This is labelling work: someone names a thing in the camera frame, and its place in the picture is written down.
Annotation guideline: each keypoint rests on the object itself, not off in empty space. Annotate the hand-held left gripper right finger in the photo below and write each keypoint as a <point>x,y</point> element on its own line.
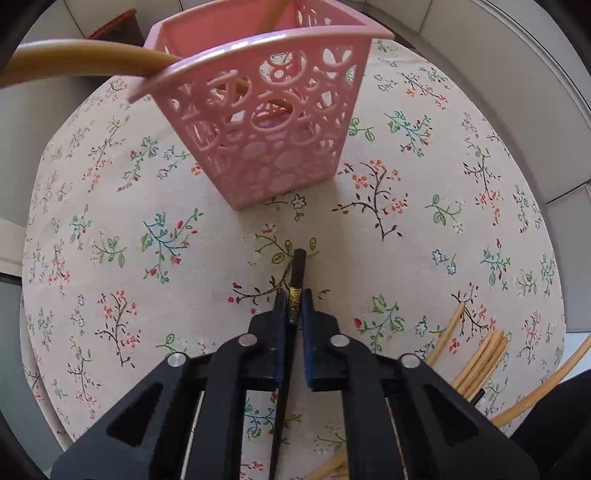
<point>310,341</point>

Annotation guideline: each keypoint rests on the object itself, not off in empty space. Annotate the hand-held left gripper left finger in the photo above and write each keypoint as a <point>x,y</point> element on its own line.
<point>277,323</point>

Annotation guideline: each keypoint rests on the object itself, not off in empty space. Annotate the black chopstick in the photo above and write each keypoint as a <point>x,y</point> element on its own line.
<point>298,272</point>
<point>477,396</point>

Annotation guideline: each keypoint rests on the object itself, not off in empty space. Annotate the wooden chopstick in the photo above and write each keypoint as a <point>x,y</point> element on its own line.
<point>83,53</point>
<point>274,14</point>
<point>328,466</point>

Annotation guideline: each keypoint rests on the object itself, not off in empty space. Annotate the pink perforated plastic basket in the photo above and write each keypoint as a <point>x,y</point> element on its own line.
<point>277,152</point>

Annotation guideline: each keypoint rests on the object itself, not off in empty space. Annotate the bunch of wooden chopsticks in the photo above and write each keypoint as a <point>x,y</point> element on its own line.
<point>485,355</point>

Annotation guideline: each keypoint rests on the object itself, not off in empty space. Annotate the floral tablecloth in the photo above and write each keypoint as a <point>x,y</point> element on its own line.
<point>138,277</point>

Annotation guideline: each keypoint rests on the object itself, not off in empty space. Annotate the red-rimmed trash bin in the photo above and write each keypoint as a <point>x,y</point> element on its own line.
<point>115,25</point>

